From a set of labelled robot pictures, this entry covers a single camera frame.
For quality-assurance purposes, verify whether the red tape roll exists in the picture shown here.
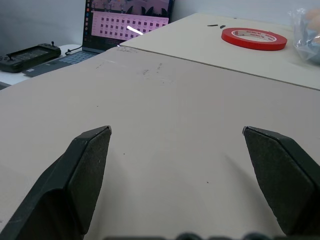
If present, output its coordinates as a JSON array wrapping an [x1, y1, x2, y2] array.
[[221, 27, 288, 51]]

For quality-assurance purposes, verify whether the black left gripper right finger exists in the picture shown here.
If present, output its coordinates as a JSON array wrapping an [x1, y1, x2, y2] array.
[[242, 125, 320, 236]]

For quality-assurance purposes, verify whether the open laptop computer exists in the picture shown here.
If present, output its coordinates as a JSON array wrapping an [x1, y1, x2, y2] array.
[[21, 0, 176, 78]]

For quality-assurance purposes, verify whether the black cable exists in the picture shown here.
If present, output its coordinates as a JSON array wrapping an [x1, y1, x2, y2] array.
[[65, 45, 83, 56]]

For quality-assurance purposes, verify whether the clear plastic bag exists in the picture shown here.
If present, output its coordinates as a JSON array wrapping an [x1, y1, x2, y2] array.
[[287, 7, 320, 65]]

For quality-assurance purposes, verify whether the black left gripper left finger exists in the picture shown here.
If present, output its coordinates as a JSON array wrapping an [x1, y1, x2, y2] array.
[[0, 125, 112, 240]]

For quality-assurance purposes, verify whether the black handheld controller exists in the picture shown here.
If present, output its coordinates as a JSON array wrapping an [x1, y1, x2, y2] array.
[[0, 41, 62, 74]]

